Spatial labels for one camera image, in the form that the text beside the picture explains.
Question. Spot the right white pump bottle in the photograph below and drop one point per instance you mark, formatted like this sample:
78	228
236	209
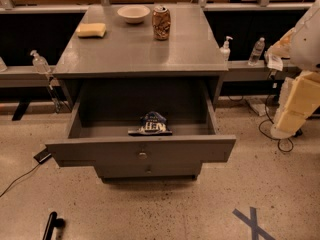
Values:
225	49

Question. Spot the white wipes packet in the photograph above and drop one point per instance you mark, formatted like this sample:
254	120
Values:
273	62

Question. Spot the blue chip bag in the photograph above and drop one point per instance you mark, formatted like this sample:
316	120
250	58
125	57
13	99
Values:
152	124

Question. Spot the yellow sponge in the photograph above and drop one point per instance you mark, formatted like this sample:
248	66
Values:
91	30

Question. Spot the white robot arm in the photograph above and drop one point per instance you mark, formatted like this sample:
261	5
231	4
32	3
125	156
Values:
301	44

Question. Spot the brown patterned soda can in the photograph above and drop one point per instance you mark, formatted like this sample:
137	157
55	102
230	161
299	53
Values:
161	22

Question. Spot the grey shelf bench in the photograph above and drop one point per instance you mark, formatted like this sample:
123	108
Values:
241	71
22	84

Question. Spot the clear water bottle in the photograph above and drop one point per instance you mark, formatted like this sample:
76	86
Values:
257	51

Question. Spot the black power brick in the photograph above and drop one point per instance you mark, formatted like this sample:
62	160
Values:
42	156

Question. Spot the round metal drawer knob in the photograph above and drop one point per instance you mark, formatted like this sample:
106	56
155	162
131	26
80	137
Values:
142	155

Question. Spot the black handle object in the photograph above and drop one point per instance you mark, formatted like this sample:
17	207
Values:
52	223

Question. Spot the left clear pump bottle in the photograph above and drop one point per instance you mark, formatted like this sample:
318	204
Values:
40	63

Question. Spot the open grey top drawer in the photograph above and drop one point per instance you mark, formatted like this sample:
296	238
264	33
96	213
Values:
106	109

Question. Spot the grey drawer cabinet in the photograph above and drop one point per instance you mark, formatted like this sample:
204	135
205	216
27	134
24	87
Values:
131	51

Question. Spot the white ceramic bowl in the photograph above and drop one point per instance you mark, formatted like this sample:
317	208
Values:
133	14

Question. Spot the left grey shelf bench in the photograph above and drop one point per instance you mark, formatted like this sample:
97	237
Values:
22	84

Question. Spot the white floor power strip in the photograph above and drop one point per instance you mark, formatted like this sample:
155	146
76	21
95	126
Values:
258	106

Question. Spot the right grey shelf bench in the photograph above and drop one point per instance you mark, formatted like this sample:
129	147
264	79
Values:
241	71

